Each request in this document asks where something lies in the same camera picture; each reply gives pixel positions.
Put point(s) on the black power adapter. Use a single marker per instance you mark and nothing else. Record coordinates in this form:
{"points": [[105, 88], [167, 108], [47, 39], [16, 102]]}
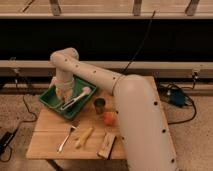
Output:
{"points": [[5, 140]]}

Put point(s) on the blue power box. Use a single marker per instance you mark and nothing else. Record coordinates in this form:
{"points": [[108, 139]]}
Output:
{"points": [[177, 98]]}

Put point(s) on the wooden block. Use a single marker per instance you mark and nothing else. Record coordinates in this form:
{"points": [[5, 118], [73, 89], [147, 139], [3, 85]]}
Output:
{"points": [[106, 146]]}

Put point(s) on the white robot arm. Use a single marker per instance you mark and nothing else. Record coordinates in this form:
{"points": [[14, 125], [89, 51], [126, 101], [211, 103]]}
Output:
{"points": [[143, 126]]}

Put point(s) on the orange fruit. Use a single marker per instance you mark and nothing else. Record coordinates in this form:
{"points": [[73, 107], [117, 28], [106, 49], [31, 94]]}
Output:
{"points": [[109, 118]]}

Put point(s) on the wooden table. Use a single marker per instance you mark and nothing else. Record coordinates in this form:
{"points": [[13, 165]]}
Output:
{"points": [[51, 129]]}

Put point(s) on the metal cup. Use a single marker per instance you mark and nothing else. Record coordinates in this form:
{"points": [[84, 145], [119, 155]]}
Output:
{"points": [[99, 105]]}

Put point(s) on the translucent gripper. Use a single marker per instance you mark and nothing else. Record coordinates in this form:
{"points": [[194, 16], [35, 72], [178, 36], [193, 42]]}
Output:
{"points": [[64, 90]]}

